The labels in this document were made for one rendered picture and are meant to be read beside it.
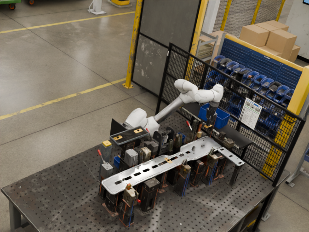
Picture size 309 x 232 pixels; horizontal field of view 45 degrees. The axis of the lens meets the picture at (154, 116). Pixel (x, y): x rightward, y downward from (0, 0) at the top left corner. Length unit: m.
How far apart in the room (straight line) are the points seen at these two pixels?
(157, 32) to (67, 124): 1.97
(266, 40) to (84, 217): 5.68
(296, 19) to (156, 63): 4.81
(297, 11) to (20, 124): 7.02
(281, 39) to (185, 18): 2.76
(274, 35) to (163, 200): 5.03
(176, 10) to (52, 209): 3.44
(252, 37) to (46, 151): 4.52
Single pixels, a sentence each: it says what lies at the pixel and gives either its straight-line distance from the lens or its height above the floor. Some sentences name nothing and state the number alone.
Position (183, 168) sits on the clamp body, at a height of 1.02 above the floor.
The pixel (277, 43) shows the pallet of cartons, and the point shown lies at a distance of 7.84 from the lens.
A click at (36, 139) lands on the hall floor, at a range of 5.29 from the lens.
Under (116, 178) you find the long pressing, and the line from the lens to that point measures 3.27.
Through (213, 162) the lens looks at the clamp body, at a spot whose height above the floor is 0.99.
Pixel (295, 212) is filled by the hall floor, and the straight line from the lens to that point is 5.15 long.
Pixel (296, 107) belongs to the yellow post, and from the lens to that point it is 3.79.
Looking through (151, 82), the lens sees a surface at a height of 0.34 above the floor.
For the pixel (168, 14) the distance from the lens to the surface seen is 5.76.
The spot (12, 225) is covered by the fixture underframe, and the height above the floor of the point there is 0.26.
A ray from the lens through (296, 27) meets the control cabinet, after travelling 10.00.
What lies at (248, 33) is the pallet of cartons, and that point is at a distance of 7.67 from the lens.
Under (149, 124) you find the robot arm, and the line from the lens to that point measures 4.09.
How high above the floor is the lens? 3.20
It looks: 32 degrees down
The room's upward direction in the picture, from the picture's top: 11 degrees clockwise
